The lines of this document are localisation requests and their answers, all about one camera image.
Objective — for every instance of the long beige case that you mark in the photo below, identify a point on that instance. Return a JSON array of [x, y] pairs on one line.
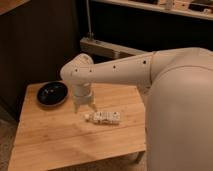
[[105, 49]]

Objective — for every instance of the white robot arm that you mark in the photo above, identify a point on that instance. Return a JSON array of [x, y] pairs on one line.
[[178, 84]]

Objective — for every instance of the black ceramic bowl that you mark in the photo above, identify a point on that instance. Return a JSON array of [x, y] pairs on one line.
[[52, 93]]

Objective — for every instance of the wooden table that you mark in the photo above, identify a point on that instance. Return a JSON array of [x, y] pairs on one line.
[[51, 138]]

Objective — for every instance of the metal pole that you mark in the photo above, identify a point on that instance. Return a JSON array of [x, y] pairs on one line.
[[90, 32]]

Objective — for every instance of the wooden shelf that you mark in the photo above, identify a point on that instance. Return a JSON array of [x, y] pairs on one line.
[[157, 8]]

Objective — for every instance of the white plastic bottle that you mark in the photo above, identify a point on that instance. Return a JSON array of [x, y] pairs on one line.
[[103, 117]]

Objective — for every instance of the dark wooden cabinet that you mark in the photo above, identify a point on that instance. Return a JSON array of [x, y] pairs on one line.
[[36, 40]]

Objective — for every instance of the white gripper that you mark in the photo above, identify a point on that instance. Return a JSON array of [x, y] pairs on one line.
[[83, 94]]

